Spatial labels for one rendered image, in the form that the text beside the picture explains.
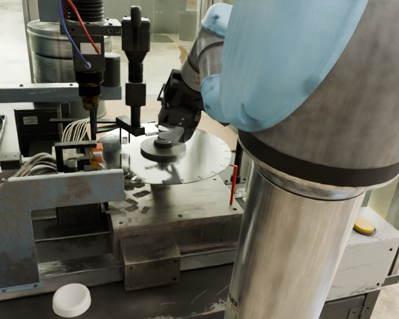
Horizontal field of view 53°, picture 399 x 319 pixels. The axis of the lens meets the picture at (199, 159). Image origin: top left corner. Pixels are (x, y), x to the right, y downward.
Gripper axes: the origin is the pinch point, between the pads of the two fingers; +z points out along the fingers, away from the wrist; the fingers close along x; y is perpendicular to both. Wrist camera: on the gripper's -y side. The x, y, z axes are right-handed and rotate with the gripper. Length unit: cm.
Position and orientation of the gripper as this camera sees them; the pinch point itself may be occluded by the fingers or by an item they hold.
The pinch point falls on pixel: (177, 140)
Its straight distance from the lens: 92.8
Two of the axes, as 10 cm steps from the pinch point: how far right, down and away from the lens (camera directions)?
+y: -9.3, -1.3, -3.3
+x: 0.7, 8.4, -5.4
